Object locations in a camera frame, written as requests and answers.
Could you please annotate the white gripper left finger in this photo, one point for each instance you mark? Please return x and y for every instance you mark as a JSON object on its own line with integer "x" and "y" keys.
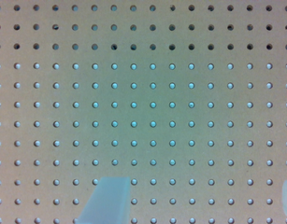
{"x": 109, "y": 203}

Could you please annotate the brown perforated pegboard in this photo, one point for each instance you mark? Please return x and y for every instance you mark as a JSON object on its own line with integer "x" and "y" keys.
{"x": 185, "y": 98}

